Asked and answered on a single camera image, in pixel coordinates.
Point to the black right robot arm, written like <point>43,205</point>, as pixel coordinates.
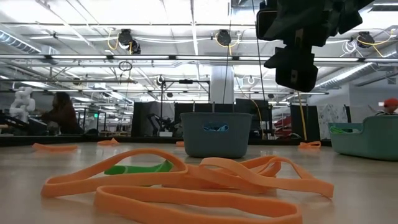
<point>351,15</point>

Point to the blue plastic basket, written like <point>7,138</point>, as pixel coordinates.
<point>217,146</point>

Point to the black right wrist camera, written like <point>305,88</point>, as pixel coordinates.
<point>265,25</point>

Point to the green rubber band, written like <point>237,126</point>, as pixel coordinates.
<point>130,170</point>
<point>337,130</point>

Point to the black monitor row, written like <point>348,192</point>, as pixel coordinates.
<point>202,108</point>

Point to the teal plastic basket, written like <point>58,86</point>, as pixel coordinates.
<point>367,140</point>

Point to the red object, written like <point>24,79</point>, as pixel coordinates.
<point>283,127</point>

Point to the blue rubber band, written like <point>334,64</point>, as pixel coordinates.
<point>216,128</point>

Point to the black background robot arm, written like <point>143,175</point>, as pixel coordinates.
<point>164,123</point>

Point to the black stand frame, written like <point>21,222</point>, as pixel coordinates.
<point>186,81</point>

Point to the black partition panel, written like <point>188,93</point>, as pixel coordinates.
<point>306,121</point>
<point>259,109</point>
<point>143,118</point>

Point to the white pillar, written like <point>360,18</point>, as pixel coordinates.
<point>222,84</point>

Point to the person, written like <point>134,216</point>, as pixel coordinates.
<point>390,107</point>
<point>62,115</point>

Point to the white patterned sheet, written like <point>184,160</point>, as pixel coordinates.
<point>332,118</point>

